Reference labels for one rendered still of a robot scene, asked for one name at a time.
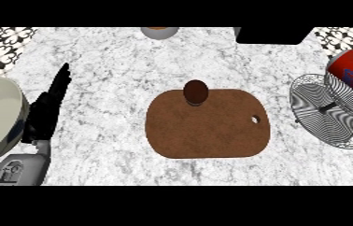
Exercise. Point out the grey bowl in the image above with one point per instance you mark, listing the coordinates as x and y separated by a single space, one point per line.
158 32

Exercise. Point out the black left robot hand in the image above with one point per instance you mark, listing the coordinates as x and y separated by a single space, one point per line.
44 108

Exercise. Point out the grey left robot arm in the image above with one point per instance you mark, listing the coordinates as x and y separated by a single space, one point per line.
25 167

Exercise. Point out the pale grey-green rounded appliance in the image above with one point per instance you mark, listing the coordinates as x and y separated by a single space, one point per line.
8 111

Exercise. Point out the black appliance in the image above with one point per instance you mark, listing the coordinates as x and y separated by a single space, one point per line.
273 35

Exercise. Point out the brown wooden cutting board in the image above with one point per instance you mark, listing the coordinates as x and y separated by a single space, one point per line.
207 125

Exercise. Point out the red and blue container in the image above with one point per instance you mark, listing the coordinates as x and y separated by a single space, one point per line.
341 66

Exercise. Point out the dark brown can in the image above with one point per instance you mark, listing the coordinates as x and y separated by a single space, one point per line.
195 91

